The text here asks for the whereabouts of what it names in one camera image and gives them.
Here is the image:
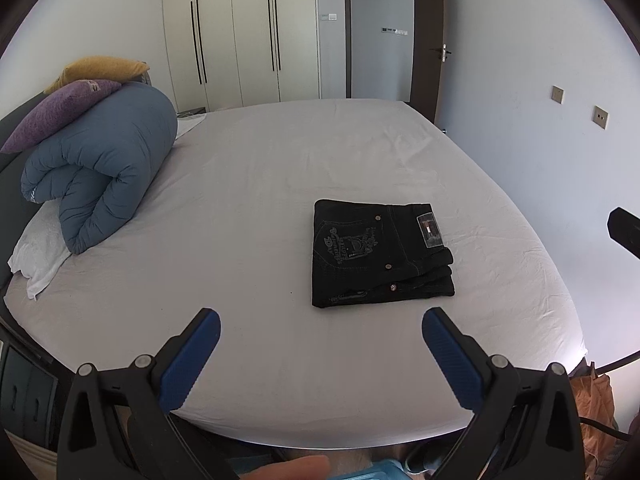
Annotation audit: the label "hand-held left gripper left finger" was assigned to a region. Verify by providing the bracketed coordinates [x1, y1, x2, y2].
[56, 307, 238, 480]

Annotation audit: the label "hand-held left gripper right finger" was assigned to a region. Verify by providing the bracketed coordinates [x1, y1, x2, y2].
[421, 306, 587, 480]

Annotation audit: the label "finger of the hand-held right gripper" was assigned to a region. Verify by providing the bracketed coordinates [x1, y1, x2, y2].
[607, 206, 640, 261]

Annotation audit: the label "black pants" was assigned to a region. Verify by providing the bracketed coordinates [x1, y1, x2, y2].
[312, 199, 456, 311]

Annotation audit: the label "person's left hand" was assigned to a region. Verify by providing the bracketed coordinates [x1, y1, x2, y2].
[235, 455, 332, 480]

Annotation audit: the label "light blue plastic stool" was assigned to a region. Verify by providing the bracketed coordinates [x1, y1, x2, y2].
[335, 457, 406, 480]

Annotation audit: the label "orange cloth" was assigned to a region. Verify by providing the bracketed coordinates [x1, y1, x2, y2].
[570, 374, 617, 478]

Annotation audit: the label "white bed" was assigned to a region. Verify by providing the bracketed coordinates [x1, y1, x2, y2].
[4, 99, 587, 451]

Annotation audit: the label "dark drawer cabinet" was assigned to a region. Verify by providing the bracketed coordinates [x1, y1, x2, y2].
[0, 340, 61, 453]

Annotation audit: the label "white pillow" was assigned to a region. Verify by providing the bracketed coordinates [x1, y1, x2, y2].
[7, 204, 76, 301]
[174, 115, 207, 140]

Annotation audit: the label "blue folded duvet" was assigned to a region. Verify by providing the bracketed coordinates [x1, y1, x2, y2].
[20, 82, 179, 256]

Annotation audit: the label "purple pillow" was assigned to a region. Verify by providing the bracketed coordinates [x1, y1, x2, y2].
[0, 79, 123, 155]

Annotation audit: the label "dark brown door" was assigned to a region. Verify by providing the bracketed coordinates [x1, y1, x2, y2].
[412, 0, 447, 126]

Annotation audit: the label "yellow pillow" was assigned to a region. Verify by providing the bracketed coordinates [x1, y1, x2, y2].
[44, 56, 151, 95]

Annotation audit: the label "cream wardrobe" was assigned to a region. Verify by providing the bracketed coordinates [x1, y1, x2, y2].
[161, 0, 321, 112]

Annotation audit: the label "black cable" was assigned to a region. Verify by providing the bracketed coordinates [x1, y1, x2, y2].
[581, 416, 632, 442]

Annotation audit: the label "dark brown door frame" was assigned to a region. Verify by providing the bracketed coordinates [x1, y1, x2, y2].
[344, 0, 418, 102]

